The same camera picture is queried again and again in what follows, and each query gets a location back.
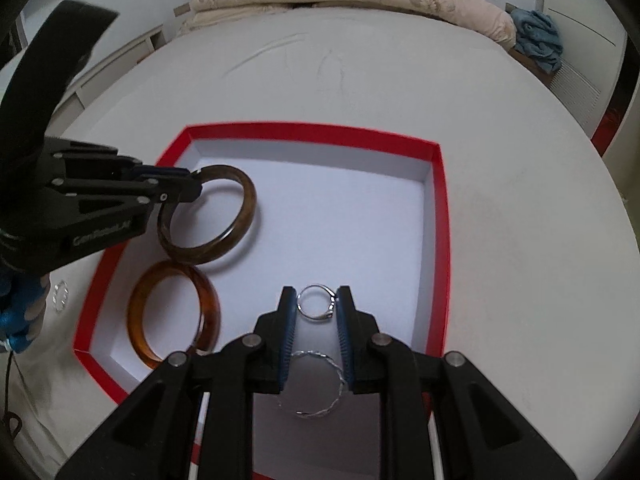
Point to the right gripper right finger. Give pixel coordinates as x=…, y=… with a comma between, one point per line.
x=438, y=411

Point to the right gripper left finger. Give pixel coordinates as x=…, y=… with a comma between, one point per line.
x=193, y=410

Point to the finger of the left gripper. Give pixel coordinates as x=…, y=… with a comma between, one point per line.
x=103, y=194
x=69, y=159

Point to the dark brown bangle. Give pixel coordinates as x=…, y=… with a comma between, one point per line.
x=215, y=223

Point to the twisted silver hoop earring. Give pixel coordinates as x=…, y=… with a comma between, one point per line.
x=60, y=294

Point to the amber orange bangle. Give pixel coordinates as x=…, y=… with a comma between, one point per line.
x=172, y=307

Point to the red shallow box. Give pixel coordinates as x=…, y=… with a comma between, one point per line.
x=335, y=206

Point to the left gloved hand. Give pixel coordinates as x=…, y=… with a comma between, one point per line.
x=23, y=303

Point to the white low cabinet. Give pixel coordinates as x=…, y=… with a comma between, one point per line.
x=92, y=83

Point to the wooden nightstand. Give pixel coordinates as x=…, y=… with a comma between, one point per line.
x=530, y=62

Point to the blue crumpled cloth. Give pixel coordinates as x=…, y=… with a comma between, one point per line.
x=539, y=37

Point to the white wardrobe shelving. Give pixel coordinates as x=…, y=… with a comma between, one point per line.
x=599, y=83

